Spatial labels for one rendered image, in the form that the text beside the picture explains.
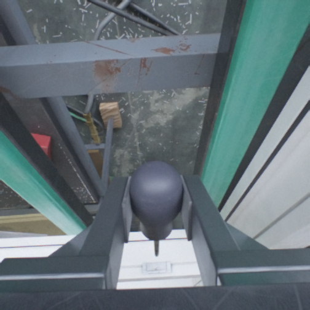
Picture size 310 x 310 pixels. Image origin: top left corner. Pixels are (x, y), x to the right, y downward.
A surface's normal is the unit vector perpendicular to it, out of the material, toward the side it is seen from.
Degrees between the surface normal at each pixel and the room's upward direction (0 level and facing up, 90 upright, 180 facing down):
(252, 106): 0
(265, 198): 90
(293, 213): 90
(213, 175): 0
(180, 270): 90
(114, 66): 0
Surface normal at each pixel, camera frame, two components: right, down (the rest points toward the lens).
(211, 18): 0.05, 0.80
